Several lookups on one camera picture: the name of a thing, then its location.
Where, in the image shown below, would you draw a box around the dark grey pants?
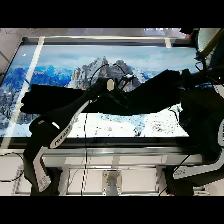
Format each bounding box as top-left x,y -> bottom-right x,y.
19,69 -> 184,117

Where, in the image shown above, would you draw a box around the black cable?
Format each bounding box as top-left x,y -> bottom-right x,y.
81,60 -> 136,196
0,150 -> 27,184

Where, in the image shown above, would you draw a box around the silver frame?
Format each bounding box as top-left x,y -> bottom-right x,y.
0,145 -> 224,197

